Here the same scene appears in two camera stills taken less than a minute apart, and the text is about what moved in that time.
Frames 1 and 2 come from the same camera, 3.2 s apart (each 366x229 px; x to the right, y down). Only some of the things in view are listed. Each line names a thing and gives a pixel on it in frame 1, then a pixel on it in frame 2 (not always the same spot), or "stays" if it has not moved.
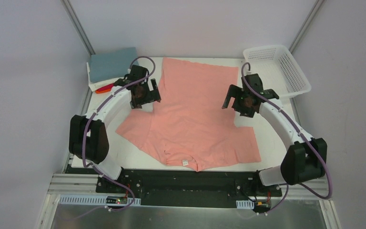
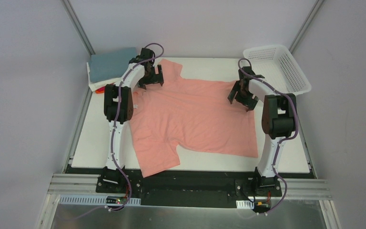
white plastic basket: [277, 70] stays
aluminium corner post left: [68, 7] stays
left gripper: [148, 96] to [153, 76]
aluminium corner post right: [316, 7] stays
